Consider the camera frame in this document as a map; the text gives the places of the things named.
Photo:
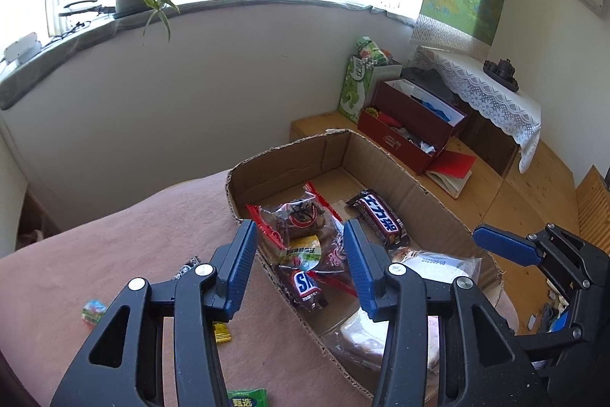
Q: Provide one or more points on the green snack packet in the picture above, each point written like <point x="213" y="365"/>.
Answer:
<point x="248" y="398"/>

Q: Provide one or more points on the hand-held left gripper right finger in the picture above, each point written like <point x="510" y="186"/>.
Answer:
<point x="363" y="268"/>

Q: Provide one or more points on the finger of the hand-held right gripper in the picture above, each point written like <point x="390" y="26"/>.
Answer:
<point x="505" y="245"/>
<point x="562" y="322"/>

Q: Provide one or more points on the lace covered cabinet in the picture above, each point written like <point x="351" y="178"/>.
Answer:
<point x="495" y="102"/>

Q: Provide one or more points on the yellow candy packet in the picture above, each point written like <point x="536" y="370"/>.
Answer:
<point x="222" y="333"/>

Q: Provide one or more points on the large chocolate bar brown wrapper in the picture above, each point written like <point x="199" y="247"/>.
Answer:
<point x="379" y="216"/>

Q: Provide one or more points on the cardboard box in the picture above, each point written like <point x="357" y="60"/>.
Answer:
<point x="381" y="168"/>

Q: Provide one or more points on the small colourful candy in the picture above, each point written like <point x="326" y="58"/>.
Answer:
<point x="93" y="310"/>

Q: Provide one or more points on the dark cake clear packet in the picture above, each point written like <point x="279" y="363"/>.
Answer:
<point x="334" y="257"/>

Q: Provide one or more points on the tall dark red box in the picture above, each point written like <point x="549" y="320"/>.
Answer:
<point x="410" y="116"/>

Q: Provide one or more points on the small chocolate bar brown wrapper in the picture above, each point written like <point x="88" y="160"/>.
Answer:
<point x="305" y="286"/>

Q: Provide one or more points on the dark tea set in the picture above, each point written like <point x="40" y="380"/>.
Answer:
<point x="500" y="73"/>

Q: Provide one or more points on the wooden slatted panel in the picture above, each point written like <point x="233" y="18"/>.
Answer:
<point x="593" y="206"/>

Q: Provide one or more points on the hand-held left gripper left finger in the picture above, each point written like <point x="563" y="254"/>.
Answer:
<point x="238" y="266"/>

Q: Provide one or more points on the black candy packet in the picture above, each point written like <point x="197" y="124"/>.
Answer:
<point x="188" y="267"/>

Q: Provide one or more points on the green snack bag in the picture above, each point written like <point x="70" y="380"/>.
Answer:
<point x="371" y="52"/>

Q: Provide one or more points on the red-edged brown cake packet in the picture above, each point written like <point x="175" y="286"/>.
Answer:
<point x="295" y="218"/>

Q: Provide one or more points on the wooden cabinet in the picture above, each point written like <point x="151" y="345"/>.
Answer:
<point x="491" y="144"/>

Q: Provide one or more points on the white electronic device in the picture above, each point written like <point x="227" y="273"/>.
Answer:
<point x="21" y="47"/>

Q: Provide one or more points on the green carton with snacks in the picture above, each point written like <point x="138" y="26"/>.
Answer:
<point x="355" y="92"/>

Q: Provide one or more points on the book with red cover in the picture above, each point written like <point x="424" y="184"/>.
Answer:
<point x="455" y="164"/>

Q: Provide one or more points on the dark cloth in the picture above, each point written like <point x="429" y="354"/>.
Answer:
<point x="429" y="80"/>

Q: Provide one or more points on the sliced bread packet pink print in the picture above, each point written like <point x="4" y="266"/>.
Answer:
<point x="362" y="338"/>

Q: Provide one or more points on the yellow-lidded jelly cup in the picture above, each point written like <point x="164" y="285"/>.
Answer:
<point x="307" y="250"/>

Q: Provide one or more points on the low red box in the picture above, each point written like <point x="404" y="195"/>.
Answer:
<point x="391" y="140"/>

